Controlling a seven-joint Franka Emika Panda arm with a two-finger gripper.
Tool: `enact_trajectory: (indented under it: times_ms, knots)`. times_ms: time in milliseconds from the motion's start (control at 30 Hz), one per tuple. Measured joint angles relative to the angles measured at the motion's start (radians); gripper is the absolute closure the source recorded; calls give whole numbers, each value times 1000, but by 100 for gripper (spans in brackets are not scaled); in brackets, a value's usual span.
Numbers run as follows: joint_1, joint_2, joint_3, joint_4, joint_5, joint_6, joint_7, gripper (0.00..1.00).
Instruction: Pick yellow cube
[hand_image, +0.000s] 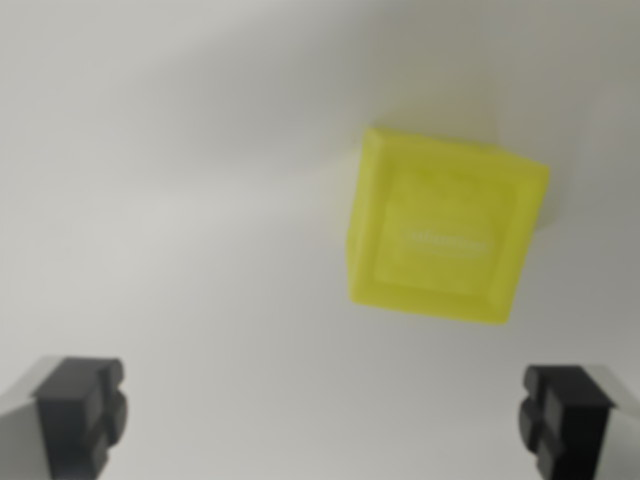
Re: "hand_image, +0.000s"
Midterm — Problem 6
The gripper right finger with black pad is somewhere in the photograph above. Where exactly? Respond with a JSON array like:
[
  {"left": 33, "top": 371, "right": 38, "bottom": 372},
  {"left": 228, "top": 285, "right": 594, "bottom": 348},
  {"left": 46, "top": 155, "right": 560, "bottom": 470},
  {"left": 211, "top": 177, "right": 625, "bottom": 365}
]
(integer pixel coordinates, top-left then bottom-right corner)
[{"left": 517, "top": 364, "right": 640, "bottom": 480}]

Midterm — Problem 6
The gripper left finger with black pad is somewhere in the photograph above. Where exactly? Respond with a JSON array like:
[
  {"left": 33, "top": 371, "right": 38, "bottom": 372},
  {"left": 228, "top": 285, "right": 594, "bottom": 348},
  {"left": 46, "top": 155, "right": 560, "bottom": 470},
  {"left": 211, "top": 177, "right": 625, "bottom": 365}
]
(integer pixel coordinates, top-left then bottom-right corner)
[{"left": 0, "top": 355, "right": 129, "bottom": 480}]

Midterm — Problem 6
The yellow translucent cube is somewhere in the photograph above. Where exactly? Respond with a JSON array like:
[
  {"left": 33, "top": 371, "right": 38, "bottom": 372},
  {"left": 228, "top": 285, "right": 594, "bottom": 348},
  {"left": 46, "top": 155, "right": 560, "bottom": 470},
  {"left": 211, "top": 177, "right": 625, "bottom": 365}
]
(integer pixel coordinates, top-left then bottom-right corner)
[{"left": 346, "top": 126, "right": 551, "bottom": 327}]

